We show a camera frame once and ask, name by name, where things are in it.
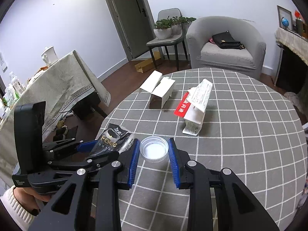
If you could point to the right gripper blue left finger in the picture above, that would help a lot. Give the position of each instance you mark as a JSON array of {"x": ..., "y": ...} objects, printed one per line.
[{"x": 134, "y": 163}]

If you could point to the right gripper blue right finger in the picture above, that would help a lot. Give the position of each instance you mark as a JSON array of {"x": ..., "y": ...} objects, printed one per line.
[{"x": 174, "y": 162}]

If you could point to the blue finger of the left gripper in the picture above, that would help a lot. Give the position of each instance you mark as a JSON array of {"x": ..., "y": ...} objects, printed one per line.
[{"x": 86, "y": 147}]

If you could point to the black face mask packet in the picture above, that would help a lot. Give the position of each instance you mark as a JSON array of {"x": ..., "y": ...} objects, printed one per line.
[{"x": 114, "y": 138}]

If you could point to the red white paper box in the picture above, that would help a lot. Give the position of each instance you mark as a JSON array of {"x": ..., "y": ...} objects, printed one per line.
[{"x": 192, "y": 107}]

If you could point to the person's left hand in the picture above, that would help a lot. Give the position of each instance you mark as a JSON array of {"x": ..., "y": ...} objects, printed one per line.
[{"x": 28, "y": 195}]

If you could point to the beige patterned tablecloth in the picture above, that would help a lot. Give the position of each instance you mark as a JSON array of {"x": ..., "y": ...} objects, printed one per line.
[{"x": 61, "y": 86}]

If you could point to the grey checked tablecloth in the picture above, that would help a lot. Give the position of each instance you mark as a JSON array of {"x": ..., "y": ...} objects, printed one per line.
[{"x": 248, "y": 127}]

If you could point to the flat cardboard box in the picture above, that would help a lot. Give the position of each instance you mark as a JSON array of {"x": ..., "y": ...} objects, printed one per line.
[{"x": 148, "y": 64}]

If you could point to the white electric kettle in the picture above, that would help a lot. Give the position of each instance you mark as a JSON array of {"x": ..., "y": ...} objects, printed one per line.
[{"x": 49, "y": 56}]

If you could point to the white potted plant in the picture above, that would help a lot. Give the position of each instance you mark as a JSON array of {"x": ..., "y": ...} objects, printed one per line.
[{"x": 166, "y": 28}]

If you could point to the grey dining chair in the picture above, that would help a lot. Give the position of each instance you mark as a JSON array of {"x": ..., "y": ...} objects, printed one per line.
[{"x": 172, "y": 41}]

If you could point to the grey green door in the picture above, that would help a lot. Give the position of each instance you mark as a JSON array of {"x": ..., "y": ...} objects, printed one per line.
[{"x": 133, "y": 23}]

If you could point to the grey armchair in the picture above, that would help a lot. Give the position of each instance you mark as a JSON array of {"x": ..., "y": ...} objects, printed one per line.
[{"x": 205, "y": 53}]

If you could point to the black handbag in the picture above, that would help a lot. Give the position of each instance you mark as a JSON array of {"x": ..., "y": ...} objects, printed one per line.
[{"x": 225, "y": 41}]

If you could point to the beige fringed desk cloth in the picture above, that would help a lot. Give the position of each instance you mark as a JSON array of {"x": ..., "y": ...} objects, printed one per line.
[{"x": 295, "y": 43}]

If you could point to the small blue globe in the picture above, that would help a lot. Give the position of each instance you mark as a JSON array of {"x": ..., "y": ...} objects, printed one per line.
[{"x": 285, "y": 23}]

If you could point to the framed picture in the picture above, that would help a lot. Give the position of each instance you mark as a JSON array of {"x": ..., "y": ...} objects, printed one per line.
[{"x": 282, "y": 12}]

